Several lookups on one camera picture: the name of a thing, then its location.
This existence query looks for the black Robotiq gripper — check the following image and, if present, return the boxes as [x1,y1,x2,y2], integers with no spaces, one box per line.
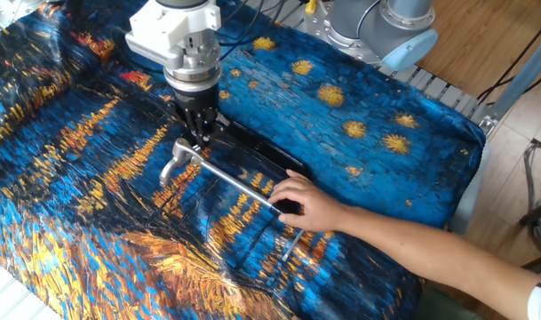
[171,84,231,148]

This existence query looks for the silver metal water tap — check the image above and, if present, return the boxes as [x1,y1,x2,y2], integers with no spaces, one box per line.
[158,137,205,188]

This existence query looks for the black C-clamp with silver screw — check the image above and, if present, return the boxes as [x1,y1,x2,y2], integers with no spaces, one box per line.
[197,112,314,263]

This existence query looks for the person's right forearm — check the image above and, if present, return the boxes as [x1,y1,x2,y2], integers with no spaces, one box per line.
[338,205,541,320]

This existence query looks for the person's right hand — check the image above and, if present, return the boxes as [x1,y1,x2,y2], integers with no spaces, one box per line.
[267,168,350,234]

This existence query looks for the starry night print tablecloth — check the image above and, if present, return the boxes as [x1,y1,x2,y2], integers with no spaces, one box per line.
[0,0,488,320]

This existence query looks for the black robot gripper cables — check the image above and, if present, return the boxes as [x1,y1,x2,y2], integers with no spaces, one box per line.
[216,0,298,61]

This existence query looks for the black floor cables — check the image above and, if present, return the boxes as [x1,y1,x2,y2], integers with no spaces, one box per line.
[475,12,541,107]

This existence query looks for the aluminium frame post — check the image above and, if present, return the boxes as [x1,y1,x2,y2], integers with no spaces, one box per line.
[477,37,541,135]

